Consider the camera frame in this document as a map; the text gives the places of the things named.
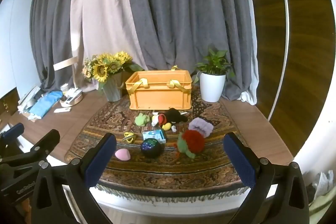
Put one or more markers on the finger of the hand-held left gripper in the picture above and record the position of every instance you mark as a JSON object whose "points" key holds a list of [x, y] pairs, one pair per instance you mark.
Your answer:
{"points": [[14, 132], [43, 144]]}

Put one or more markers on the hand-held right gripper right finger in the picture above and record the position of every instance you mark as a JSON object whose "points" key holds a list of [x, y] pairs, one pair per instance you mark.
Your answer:
{"points": [[241, 161]]}

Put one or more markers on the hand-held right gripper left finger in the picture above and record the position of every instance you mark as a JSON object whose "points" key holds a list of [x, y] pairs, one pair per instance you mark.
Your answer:
{"points": [[101, 158]]}

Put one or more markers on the yellow and blue elastic band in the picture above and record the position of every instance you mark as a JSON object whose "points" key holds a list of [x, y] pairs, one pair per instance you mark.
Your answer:
{"points": [[128, 134]]}

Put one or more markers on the black mouse plush toy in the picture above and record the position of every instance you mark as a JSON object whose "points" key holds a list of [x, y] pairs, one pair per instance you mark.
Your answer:
{"points": [[173, 115]]}

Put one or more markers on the pink egg-shaped sponge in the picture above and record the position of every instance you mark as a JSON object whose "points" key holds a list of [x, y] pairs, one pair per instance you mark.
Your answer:
{"points": [[122, 154]]}

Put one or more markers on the wooden cabinet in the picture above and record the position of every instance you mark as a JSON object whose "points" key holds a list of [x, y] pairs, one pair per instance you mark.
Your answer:
{"points": [[10, 100]]}

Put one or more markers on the small white remote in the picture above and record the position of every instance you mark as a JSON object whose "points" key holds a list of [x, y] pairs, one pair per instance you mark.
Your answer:
{"points": [[62, 110]]}

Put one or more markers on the blue cloth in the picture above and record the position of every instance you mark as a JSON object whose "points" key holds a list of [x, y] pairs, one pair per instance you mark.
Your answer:
{"points": [[46, 103]]}

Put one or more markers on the dark glitter ball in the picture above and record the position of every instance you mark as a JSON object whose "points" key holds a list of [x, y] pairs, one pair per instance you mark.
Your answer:
{"points": [[151, 148]]}

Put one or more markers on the red and green plush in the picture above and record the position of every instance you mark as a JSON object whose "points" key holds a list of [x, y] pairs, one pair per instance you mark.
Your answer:
{"points": [[193, 141]]}

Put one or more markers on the green frog plush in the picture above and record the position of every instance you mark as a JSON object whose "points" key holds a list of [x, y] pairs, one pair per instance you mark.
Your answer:
{"points": [[141, 119]]}

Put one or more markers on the patterned paisley rug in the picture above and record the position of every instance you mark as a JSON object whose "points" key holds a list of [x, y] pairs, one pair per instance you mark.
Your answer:
{"points": [[157, 169]]}

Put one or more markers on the blue and white packet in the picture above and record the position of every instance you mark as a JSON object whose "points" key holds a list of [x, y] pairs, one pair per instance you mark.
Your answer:
{"points": [[153, 134]]}

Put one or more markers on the grey ribbed flower bucket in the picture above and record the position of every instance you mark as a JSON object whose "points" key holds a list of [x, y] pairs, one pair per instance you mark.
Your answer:
{"points": [[113, 90]]}

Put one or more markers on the green plant in white pot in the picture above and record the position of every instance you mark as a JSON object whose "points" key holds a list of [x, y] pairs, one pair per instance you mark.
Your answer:
{"points": [[212, 87]]}

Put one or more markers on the crumpled white cloth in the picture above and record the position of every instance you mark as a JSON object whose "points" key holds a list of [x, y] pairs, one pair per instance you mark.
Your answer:
{"points": [[321, 182]]}

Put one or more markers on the artificial sunflower bouquet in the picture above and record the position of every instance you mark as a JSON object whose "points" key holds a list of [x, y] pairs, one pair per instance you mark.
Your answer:
{"points": [[101, 70]]}

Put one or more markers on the grey curtain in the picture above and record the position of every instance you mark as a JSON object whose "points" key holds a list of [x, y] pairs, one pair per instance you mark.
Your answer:
{"points": [[52, 29], [183, 16]]}

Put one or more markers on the white curved pipe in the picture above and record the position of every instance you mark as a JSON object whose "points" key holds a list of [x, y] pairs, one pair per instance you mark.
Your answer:
{"points": [[286, 29]]}

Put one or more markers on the light beige curtain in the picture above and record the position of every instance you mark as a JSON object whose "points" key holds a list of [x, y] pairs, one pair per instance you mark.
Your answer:
{"points": [[105, 16]]}

